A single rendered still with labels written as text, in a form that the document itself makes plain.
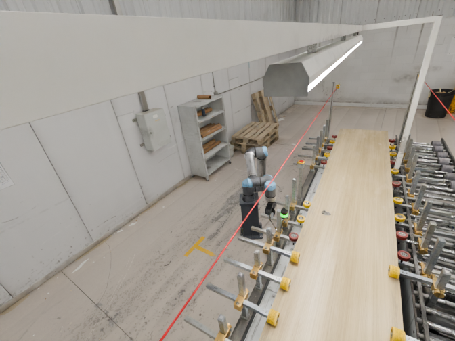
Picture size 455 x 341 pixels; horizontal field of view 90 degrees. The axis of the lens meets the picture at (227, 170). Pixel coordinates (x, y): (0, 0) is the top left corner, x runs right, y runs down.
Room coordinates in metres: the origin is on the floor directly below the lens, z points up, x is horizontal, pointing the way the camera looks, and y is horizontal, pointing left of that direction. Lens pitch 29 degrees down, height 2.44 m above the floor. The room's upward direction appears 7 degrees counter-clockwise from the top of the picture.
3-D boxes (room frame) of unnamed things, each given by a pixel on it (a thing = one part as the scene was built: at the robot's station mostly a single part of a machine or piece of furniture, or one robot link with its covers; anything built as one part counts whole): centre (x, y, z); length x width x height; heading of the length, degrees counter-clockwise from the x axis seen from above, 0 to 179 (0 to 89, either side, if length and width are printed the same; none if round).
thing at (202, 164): (4.59, 0.34, 0.78); 0.90 x 0.45 x 1.55; 143
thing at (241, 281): (0.95, 0.00, 0.93); 0.03 x 0.03 x 0.48; 57
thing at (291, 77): (1.61, -0.83, 2.34); 2.40 x 0.12 x 0.08; 147
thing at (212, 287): (0.92, 0.04, 0.95); 0.50 x 0.04 x 0.04; 57
